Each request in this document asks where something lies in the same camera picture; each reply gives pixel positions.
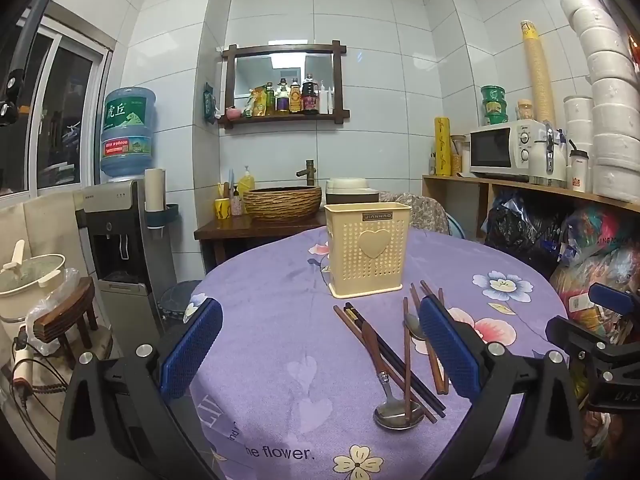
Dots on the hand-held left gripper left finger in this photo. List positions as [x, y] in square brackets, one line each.
[192, 345]

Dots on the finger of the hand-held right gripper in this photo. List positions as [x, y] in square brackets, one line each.
[612, 299]
[575, 335]

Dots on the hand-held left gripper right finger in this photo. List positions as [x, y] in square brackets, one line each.
[450, 350]

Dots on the plain black chopstick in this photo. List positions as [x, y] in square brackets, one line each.
[400, 362]

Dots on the black chopstick with gold band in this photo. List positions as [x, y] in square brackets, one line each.
[387, 360]

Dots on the cream perforated cutlery basket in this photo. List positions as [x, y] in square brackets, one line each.
[367, 250]

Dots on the round black bin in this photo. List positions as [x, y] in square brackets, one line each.
[177, 300]

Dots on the colourful plastic bag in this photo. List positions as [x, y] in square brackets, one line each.
[600, 232]

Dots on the purple floral tablecloth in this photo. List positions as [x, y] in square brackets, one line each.
[280, 310]

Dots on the grey water dispenser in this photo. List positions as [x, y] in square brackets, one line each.
[117, 270]

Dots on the black plastic bag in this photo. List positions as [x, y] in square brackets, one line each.
[525, 232]

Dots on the dark wooden counter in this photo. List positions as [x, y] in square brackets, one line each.
[225, 232]

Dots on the dark wooden stool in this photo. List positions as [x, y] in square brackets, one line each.
[65, 310]

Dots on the white tumbler with red label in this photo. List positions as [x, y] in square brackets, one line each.
[578, 170]

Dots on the chair with patterned cloth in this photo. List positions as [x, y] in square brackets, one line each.
[425, 212]

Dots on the yellow cup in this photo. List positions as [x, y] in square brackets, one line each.
[223, 208]

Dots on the small patterned pump bottle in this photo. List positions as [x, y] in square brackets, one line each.
[236, 204]

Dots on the clear plastic bag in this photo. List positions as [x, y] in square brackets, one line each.
[45, 310]

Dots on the light wooden shelf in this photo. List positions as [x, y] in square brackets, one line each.
[450, 190]

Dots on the white paper cup tube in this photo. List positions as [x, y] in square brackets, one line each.
[155, 187]

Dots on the brown woven sink basin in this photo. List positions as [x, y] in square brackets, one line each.
[282, 204]

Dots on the yellow soap bottle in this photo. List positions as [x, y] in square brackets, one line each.
[246, 185]

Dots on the white handheld appliance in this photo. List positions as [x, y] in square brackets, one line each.
[22, 365]

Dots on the white pot with lid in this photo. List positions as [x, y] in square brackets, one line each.
[30, 280]

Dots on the short stack of white bowls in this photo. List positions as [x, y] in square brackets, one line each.
[579, 120]

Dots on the tall stack of white bowls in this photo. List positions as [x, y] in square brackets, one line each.
[612, 110]

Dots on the white rice cooker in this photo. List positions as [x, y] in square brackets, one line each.
[350, 189]

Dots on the white microwave oven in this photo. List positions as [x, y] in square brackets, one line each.
[492, 150]

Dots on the glass jar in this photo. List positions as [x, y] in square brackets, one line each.
[458, 155]

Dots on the yellow roll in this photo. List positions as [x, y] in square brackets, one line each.
[442, 147]

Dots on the bronze faucet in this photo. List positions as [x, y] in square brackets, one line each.
[309, 172]

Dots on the small lidded jar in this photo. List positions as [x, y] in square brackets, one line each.
[525, 110]

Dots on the green noodle cup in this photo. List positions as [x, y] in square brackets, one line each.
[495, 114]
[493, 94]

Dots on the blue water jug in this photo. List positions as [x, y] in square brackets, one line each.
[127, 132]

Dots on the small pink pot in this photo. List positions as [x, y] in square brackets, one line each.
[233, 113]

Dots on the stack of yellow paper cups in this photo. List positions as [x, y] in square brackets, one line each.
[539, 75]

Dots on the yellow packet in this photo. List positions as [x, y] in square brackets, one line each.
[258, 102]

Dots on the green bottle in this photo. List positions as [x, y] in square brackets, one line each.
[270, 100]

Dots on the purple label bottle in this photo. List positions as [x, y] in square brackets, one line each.
[282, 97]

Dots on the sliding window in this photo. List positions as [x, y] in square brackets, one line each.
[55, 120]

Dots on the yellow label bottle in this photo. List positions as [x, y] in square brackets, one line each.
[295, 97]

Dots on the dark sauce bottle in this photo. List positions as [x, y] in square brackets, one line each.
[310, 95]

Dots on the white plastic bottle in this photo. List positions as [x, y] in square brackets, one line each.
[326, 100]

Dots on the wooden framed mirror shelf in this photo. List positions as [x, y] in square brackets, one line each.
[282, 77]

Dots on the green wall packet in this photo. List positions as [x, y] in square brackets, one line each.
[209, 102]

